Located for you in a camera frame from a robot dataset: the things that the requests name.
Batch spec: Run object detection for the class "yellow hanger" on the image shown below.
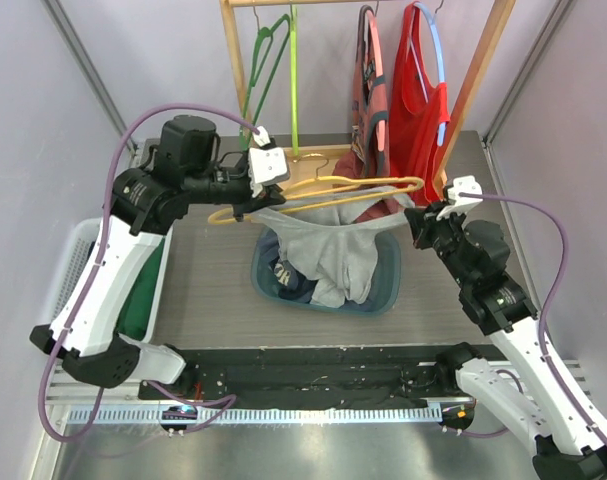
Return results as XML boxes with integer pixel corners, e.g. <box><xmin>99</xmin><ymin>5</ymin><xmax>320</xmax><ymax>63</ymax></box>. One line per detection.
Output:
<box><xmin>206</xmin><ymin>158</ymin><xmax>425</xmax><ymax>226</ymax></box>

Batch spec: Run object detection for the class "grey tank top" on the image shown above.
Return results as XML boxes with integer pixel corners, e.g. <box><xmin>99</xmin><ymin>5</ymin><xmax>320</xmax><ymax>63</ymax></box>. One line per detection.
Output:
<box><xmin>252</xmin><ymin>194</ymin><xmax>415</xmax><ymax>307</ymax></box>

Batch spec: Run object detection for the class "pink tank top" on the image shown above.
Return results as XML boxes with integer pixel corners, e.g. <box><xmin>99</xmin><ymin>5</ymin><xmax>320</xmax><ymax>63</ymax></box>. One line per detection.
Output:
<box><xmin>330</xmin><ymin>4</ymin><xmax>404</xmax><ymax>226</ymax></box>

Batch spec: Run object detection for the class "dark green hanger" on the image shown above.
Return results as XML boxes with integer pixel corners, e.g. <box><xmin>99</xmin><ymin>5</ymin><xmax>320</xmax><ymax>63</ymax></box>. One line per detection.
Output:
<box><xmin>241</xmin><ymin>14</ymin><xmax>292</xmax><ymax>127</ymax></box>

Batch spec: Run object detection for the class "lime green hanger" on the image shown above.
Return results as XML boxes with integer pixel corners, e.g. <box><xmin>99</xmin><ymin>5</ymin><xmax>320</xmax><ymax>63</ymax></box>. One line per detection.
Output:
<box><xmin>289</xmin><ymin>4</ymin><xmax>299</xmax><ymax>157</ymax></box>

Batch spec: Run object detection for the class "pink hanger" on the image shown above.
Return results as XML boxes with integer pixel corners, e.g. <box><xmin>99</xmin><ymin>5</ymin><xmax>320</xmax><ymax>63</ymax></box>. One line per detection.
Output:
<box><xmin>366</xmin><ymin>10</ymin><xmax>386</xmax><ymax>152</ymax></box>

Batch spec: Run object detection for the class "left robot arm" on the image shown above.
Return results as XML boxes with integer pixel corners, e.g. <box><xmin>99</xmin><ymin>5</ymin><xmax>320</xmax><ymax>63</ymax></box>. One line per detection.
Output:
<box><xmin>30</xmin><ymin>115</ymin><xmax>289</xmax><ymax>399</ymax></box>

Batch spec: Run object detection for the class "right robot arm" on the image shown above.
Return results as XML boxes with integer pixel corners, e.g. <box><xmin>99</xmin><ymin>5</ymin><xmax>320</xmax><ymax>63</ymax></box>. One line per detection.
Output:
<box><xmin>404</xmin><ymin>202</ymin><xmax>607</xmax><ymax>479</ymax></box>

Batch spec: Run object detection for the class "light blue hanger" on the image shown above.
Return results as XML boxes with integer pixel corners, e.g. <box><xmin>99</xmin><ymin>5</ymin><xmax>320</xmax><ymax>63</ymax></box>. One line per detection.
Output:
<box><xmin>410</xmin><ymin>2</ymin><xmax>447</xmax><ymax>147</ymax></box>

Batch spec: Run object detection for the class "red tank top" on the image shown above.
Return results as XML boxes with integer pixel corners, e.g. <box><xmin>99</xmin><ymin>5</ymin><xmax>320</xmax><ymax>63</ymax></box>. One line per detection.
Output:
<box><xmin>389</xmin><ymin>3</ymin><xmax>450</xmax><ymax>206</ymax></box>

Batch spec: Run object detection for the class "wooden clothes rack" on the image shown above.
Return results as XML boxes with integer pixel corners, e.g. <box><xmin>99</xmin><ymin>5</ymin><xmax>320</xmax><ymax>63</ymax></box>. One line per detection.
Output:
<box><xmin>220</xmin><ymin>0</ymin><xmax>516</xmax><ymax>194</ymax></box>

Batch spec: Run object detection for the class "teal plastic tub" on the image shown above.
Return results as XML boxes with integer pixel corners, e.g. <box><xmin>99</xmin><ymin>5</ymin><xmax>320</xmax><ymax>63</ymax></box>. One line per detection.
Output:
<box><xmin>250</xmin><ymin>228</ymin><xmax>402</xmax><ymax>317</ymax></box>

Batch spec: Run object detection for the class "green folded cloth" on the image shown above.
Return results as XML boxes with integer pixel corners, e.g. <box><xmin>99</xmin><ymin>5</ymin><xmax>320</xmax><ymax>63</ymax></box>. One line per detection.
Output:
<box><xmin>116</xmin><ymin>240</ymin><xmax>165</xmax><ymax>341</ymax></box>

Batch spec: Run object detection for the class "white plastic basket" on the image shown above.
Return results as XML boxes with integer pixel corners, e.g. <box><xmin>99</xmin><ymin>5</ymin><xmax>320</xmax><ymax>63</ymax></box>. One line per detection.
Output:
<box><xmin>46</xmin><ymin>218</ymin><xmax>173</xmax><ymax>343</ymax></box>

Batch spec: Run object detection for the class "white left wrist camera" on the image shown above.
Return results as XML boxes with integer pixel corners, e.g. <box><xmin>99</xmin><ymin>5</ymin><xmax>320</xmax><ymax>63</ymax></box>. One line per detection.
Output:
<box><xmin>248</xmin><ymin>126</ymin><xmax>290</xmax><ymax>198</ymax></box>

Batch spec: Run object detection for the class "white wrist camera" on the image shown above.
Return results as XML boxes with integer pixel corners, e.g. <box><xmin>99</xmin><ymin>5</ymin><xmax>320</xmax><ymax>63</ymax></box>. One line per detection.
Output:
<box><xmin>437</xmin><ymin>175</ymin><xmax>482</xmax><ymax>221</ymax></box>
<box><xmin>248</xmin><ymin>126</ymin><xmax>290</xmax><ymax>198</ymax></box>

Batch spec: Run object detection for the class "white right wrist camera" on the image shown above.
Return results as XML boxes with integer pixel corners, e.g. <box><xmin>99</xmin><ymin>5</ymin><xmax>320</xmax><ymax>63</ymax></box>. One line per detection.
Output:
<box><xmin>437</xmin><ymin>175</ymin><xmax>482</xmax><ymax>221</ymax></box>

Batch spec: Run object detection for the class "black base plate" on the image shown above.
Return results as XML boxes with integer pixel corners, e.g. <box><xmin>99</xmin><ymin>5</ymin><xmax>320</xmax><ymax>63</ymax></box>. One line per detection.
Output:
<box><xmin>137</xmin><ymin>344</ymin><xmax>494</xmax><ymax>401</ymax></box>

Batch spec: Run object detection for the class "white slotted cable duct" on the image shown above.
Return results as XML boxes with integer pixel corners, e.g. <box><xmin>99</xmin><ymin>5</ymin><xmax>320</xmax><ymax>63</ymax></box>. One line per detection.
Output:
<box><xmin>94</xmin><ymin>404</ymin><xmax>442</xmax><ymax>425</ymax></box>

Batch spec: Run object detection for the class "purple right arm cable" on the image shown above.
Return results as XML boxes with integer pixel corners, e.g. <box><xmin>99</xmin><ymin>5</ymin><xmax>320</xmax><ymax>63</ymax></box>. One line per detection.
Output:
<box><xmin>442</xmin><ymin>191</ymin><xmax>607</xmax><ymax>464</ymax></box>

